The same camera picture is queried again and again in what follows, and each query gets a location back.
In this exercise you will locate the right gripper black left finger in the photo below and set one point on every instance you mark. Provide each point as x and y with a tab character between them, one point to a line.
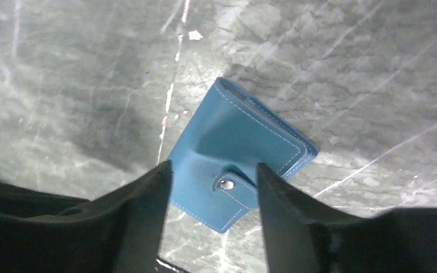
118	232

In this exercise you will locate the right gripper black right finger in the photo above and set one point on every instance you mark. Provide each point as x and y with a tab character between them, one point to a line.
302	234

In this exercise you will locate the blue card holder wallet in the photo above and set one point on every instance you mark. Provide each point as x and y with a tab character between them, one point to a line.
214	161

